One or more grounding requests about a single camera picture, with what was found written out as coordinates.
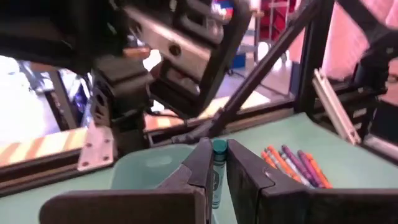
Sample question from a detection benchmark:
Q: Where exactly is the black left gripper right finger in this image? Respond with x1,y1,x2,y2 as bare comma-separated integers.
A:
226,139,398,224

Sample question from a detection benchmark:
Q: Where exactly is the purple crayon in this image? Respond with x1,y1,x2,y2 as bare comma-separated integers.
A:
297,149,326,189
281,144,318,187

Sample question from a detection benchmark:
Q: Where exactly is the teal plastic bin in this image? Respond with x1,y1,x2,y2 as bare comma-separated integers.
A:
110,144,200,191

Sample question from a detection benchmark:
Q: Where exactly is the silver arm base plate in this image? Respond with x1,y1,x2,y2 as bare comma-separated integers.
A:
76,123,115,172

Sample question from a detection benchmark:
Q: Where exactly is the silver aluminium rail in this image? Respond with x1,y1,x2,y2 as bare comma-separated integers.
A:
312,68,362,146

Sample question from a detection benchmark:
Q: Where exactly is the teal table mat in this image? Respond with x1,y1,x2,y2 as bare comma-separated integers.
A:
0,111,398,224

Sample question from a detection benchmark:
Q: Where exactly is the blue storage box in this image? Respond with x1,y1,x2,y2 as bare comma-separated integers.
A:
231,52,247,70

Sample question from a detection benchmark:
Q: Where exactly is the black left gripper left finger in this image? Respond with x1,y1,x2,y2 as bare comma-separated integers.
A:
39,138,215,224

